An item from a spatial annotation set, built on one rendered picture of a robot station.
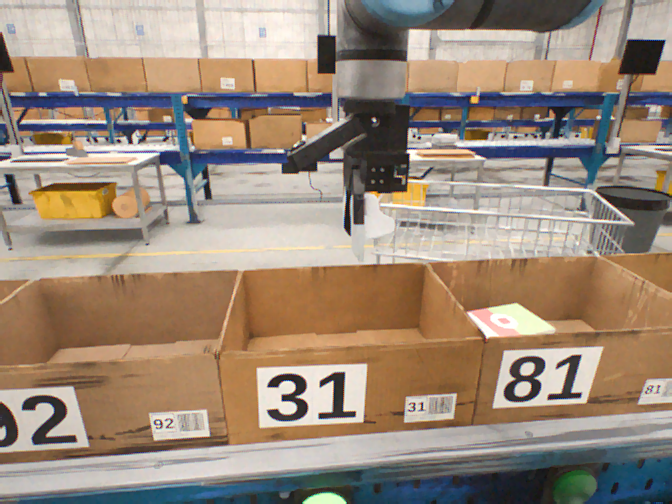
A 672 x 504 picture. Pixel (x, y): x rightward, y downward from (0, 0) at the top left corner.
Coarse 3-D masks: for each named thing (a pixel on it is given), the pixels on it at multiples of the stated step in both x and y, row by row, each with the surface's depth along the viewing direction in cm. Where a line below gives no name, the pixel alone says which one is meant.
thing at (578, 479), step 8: (568, 472) 63; (576, 472) 63; (584, 472) 63; (560, 480) 63; (568, 480) 62; (576, 480) 62; (584, 480) 62; (592, 480) 63; (552, 488) 64; (560, 488) 63; (568, 488) 62; (576, 488) 63; (584, 488) 63; (592, 488) 63; (552, 496) 64; (560, 496) 63; (568, 496) 63; (576, 496) 63; (584, 496) 64
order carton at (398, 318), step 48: (240, 288) 79; (288, 288) 86; (336, 288) 87; (384, 288) 88; (432, 288) 82; (240, 336) 77; (288, 336) 89; (336, 336) 90; (384, 336) 89; (432, 336) 83; (480, 336) 61; (240, 384) 59; (384, 384) 61; (432, 384) 62; (240, 432) 62; (288, 432) 63; (336, 432) 64; (384, 432) 65
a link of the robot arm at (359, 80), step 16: (336, 64) 51; (352, 64) 48; (368, 64) 48; (384, 64) 48; (400, 64) 49; (336, 80) 52; (352, 80) 49; (368, 80) 48; (384, 80) 48; (400, 80) 50; (336, 96) 53; (352, 96) 50; (368, 96) 49; (384, 96) 49; (400, 96) 51
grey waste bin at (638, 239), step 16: (608, 192) 349; (624, 192) 347; (640, 192) 341; (656, 192) 331; (608, 208) 319; (624, 208) 311; (640, 208) 305; (656, 208) 304; (592, 224) 340; (640, 224) 310; (656, 224) 312; (592, 240) 340; (608, 240) 326; (624, 240) 319; (640, 240) 316
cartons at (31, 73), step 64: (64, 64) 430; (128, 64) 436; (192, 64) 442; (256, 64) 448; (448, 64) 468; (512, 64) 476; (576, 64) 484; (256, 128) 450; (320, 128) 456; (640, 128) 493
